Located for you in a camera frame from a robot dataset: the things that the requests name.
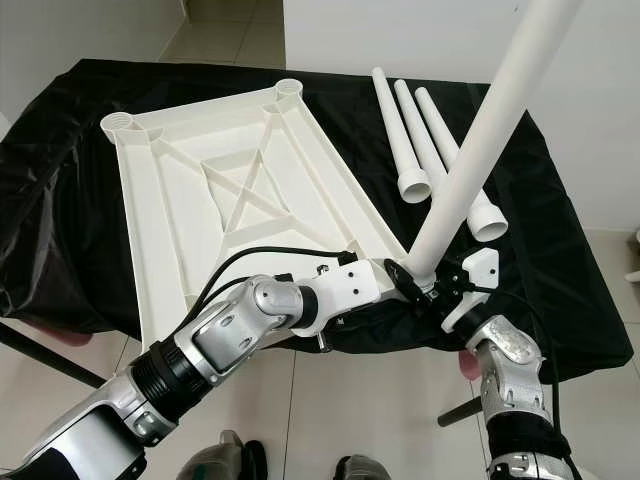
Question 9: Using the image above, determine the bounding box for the grey robot left foot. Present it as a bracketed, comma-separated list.
[180, 430, 266, 480]

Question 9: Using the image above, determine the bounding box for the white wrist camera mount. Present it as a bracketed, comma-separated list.
[305, 255, 381, 331]
[440, 248, 503, 333]

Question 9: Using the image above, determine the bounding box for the pink cloth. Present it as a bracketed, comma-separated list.
[458, 350, 481, 381]
[15, 322, 61, 346]

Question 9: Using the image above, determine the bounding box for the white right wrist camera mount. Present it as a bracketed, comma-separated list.
[440, 248, 503, 333]

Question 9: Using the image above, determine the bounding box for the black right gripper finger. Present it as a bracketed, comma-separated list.
[382, 258, 429, 306]

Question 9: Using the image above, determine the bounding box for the black tablecloth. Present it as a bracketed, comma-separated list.
[0, 58, 633, 383]

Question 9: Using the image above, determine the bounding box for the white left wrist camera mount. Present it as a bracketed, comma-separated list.
[305, 255, 381, 331]

